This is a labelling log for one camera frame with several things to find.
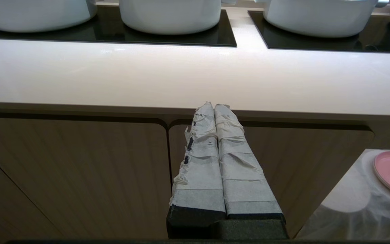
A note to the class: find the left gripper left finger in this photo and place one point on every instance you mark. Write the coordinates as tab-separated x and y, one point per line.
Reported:
201	176

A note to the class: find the black glass cooktop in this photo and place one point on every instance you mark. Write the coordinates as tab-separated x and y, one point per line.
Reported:
113	32
350	40

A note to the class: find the wooden cabinet door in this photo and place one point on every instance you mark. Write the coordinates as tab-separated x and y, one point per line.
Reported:
80	183
303	169

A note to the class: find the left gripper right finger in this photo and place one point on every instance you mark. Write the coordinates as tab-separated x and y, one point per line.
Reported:
245	183

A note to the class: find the white pot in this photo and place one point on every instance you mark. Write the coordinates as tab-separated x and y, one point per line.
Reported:
320	17
170	15
36	13

